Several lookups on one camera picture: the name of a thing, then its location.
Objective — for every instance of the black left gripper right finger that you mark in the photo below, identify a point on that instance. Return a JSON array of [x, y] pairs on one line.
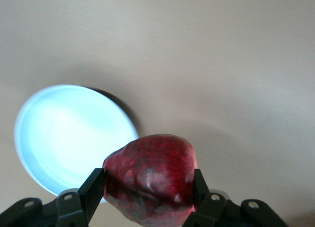
[[203, 195]]

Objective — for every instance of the light blue round plate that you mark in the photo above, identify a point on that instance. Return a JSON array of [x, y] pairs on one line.
[[71, 138]]

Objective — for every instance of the dark red apple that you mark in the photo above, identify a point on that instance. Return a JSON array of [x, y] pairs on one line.
[[152, 177]]

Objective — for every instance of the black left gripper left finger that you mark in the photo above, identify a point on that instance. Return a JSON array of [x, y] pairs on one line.
[[89, 190]]

